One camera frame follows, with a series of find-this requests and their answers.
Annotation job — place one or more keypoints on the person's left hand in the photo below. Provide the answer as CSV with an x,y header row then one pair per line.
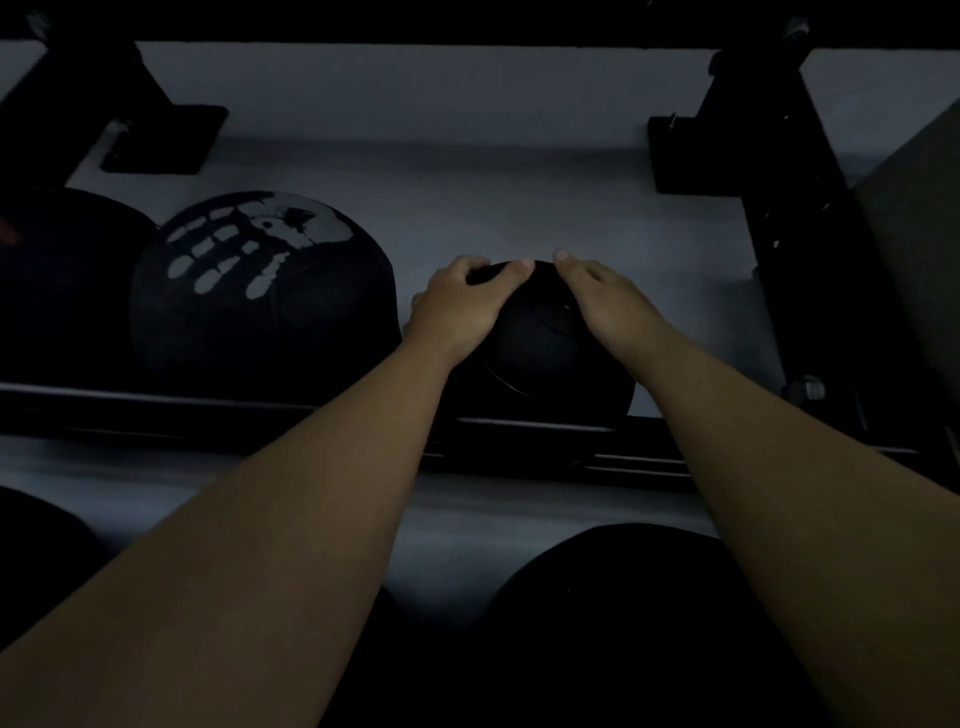
x,y
457,307

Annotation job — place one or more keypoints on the person's right hand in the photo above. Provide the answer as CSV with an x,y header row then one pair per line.
x,y
611,311

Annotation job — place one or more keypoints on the person's right thumb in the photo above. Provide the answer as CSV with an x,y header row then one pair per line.
x,y
570,264

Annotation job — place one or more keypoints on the person's left thumb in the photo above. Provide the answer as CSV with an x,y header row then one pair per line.
x,y
511,279

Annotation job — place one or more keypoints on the small black medicine ball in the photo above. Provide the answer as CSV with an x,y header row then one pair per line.
x,y
551,367

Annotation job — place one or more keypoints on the person's left forearm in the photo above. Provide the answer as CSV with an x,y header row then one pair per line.
x,y
247,540

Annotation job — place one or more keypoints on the person's right forearm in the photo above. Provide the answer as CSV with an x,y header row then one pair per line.
x,y
795,525

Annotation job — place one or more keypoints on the black metal ball rack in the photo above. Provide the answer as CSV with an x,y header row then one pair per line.
x,y
795,225

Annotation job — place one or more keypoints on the black ball with white handprint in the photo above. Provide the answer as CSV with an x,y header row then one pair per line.
x,y
262,315

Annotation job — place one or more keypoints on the large plain black medicine ball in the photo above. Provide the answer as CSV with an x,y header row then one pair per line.
x,y
37,562
637,637
64,285

